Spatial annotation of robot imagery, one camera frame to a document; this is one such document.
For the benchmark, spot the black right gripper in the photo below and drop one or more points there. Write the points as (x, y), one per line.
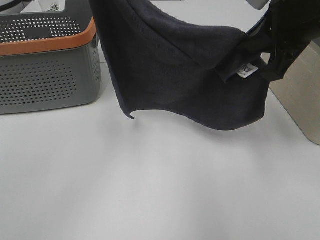
(296, 24)

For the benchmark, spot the dark navy towel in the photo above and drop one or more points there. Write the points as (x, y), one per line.
(158, 62)

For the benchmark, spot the beige bin grey rim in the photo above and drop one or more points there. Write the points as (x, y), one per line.
(299, 92)

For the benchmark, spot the grey perforated basket orange rim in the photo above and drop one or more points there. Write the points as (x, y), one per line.
(49, 60)

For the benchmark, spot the white printed object behind basket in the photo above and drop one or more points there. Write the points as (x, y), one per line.
(42, 6)

